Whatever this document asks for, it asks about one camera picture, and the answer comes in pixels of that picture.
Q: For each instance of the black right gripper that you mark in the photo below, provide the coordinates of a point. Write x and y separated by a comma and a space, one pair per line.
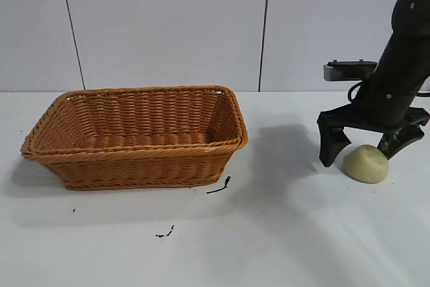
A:
393, 92

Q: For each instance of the pale yellow egg yolk pastry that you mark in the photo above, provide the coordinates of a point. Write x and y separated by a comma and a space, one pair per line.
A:
366, 167

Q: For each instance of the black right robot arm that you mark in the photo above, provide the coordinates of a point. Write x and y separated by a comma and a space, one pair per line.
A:
413, 11

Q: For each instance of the brown woven wicker basket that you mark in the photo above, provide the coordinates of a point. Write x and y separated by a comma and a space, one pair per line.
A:
134, 166

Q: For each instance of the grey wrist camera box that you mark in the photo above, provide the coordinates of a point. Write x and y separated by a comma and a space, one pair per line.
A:
346, 71

